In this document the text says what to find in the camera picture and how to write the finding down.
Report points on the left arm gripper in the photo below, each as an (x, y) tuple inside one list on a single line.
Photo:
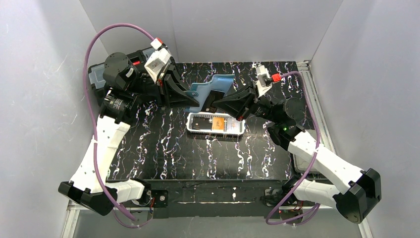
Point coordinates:
[(164, 89)]

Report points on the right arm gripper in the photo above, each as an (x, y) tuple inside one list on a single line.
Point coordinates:
[(250, 102)]

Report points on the black VIP card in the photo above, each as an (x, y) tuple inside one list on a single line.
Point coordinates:
[(213, 96)]

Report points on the blue leather card holder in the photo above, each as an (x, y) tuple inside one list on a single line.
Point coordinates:
[(220, 83)]

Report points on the white plastic basket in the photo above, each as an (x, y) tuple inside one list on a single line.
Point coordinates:
[(209, 130)]

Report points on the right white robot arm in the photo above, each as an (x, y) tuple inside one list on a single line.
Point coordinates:
[(352, 191)]

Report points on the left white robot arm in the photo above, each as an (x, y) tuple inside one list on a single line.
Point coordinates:
[(88, 185)]

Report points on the white credit card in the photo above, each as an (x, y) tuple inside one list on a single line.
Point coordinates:
[(234, 126)]

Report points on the orange credit card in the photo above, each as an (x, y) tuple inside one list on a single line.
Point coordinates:
[(218, 123)]

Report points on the black red toolbox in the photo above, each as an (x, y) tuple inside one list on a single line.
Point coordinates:
[(121, 81)]

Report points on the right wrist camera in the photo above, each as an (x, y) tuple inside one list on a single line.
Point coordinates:
[(265, 80)]

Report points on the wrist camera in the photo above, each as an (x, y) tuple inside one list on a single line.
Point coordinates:
[(265, 80), (158, 59)]

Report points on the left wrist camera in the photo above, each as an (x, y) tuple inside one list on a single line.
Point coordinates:
[(158, 59)]

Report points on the aluminium frame rail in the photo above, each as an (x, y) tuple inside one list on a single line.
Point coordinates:
[(217, 198)]

